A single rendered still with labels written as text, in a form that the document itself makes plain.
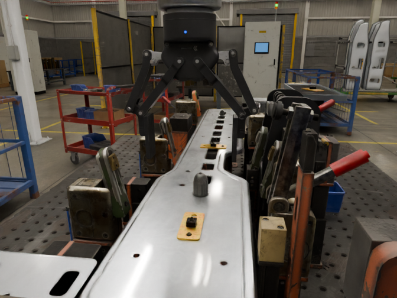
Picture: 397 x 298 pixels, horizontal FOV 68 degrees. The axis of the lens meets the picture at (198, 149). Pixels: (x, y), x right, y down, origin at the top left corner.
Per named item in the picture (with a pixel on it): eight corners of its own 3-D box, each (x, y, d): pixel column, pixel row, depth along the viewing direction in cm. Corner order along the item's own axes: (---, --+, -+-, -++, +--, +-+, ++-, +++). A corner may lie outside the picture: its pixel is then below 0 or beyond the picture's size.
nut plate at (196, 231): (185, 213, 56) (185, 207, 55) (205, 214, 55) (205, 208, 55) (176, 239, 48) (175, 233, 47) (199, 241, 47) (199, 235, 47)
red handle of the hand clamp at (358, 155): (267, 190, 50) (359, 143, 46) (274, 200, 50) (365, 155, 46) (270, 201, 46) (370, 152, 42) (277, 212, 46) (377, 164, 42)
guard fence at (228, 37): (151, 100, 852) (147, 25, 791) (152, 100, 865) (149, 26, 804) (280, 103, 808) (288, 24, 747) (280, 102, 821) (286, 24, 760)
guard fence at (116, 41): (152, 100, 860) (149, 26, 799) (156, 100, 859) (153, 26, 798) (100, 128, 535) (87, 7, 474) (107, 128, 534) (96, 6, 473)
